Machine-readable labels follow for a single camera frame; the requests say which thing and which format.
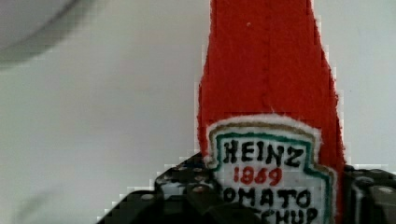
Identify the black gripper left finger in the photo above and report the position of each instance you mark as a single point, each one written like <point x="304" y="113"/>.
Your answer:
<point x="185" y="194"/>

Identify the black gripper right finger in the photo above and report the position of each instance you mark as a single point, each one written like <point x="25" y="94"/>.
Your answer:
<point x="369" y="196"/>

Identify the red plush ketchup bottle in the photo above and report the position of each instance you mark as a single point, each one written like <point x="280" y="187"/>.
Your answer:
<point x="268" y="127"/>

